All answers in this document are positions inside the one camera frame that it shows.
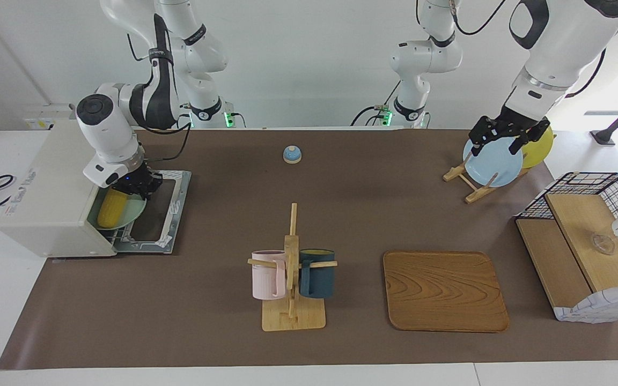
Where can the white toaster oven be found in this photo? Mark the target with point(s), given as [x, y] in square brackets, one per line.
[51, 187]

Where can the brown wooden tray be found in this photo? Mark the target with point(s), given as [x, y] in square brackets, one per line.
[443, 292]

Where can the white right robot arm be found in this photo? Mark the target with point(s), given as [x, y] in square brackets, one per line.
[108, 123]

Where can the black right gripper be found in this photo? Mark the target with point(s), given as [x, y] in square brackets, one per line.
[137, 179]

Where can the pale green plate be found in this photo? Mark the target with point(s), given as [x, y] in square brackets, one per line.
[136, 210]

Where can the light blue plate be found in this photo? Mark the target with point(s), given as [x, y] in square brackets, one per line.
[494, 169]

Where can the small clear glass dish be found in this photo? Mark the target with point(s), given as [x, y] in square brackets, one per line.
[603, 244]

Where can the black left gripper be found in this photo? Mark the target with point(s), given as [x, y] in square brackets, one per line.
[515, 123]

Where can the wooden plate rack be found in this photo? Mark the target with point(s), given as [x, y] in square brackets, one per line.
[475, 195]

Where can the brown table mat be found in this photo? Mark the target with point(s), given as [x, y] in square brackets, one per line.
[207, 321]

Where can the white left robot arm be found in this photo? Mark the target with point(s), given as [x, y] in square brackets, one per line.
[556, 43]

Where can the white power strip box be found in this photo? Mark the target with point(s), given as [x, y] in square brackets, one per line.
[46, 112]

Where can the wooden two-level shelf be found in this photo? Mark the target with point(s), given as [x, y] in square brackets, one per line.
[577, 225]

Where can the white checked cloth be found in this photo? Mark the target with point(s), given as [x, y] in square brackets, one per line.
[604, 305]

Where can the pink mug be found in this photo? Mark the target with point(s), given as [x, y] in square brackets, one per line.
[264, 276]

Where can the yellow corn cob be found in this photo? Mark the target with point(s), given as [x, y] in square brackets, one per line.
[111, 212]

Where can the small blue bell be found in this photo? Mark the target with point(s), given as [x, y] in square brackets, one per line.
[292, 154]

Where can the dark blue mug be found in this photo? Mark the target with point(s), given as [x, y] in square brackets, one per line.
[317, 279]

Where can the yellow plate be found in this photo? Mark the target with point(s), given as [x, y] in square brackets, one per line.
[539, 150]

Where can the wooden mug rack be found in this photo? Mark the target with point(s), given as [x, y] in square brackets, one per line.
[293, 319]

